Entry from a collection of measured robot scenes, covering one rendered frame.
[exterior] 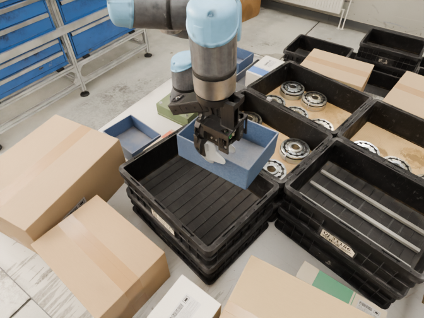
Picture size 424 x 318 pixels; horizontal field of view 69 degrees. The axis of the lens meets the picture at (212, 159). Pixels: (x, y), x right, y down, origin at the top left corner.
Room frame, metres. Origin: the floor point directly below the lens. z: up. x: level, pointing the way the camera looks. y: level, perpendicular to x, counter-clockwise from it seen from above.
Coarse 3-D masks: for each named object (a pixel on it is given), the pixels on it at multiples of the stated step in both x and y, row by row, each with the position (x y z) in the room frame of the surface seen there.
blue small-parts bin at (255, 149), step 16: (192, 128) 0.59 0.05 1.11; (256, 128) 0.59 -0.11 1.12; (192, 144) 0.52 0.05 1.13; (240, 144) 0.58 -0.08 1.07; (256, 144) 0.58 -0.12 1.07; (272, 144) 0.53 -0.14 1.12; (192, 160) 0.52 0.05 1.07; (240, 160) 0.52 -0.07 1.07; (256, 160) 0.46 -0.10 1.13; (224, 176) 0.47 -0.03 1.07; (240, 176) 0.44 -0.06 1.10; (256, 176) 0.48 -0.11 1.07
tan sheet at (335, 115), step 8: (280, 96) 1.13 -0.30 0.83; (288, 104) 1.07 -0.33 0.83; (296, 104) 1.07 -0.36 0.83; (328, 104) 1.07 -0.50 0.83; (312, 112) 1.01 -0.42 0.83; (320, 112) 1.01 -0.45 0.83; (328, 112) 1.01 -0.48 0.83; (336, 112) 1.01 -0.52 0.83; (344, 112) 1.01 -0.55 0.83; (328, 120) 0.96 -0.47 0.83; (336, 120) 0.96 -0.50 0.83; (344, 120) 0.96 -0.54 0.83
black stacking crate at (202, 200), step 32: (160, 160) 0.72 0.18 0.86; (128, 192) 0.60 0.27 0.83; (160, 192) 0.60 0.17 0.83; (192, 192) 0.60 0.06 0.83; (224, 192) 0.60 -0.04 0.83; (256, 192) 0.59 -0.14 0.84; (160, 224) 0.49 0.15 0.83; (192, 224) 0.49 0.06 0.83; (224, 224) 0.49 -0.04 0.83; (256, 224) 0.49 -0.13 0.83; (224, 256) 0.39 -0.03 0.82
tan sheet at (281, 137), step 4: (264, 124) 0.94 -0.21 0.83; (272, 128) 0.91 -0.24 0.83; (280, 132) 0.89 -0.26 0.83; (280, 136) 0.87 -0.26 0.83; (284, 136) 0.87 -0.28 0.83; (280, 140) 0.85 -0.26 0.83; (284, 140) 0.85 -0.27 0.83; (276, 144) 0.82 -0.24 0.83; (280, 144) 0.82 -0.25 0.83; (276, 148) 0.80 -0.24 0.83; (276, 152) 0.78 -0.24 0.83; (272, 156) 0.76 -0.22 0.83; (276, 156) 0.76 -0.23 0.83; (280, 156) 0.76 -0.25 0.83; (280, 160) 0.74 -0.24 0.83; (284, 164) 0.72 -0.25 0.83; (288, 164) 0.72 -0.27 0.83; (292, 164) 0.72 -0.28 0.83; (288, 168) 0.70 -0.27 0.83; (292, 168) 0.70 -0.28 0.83; (288, 172) 0.69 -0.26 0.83
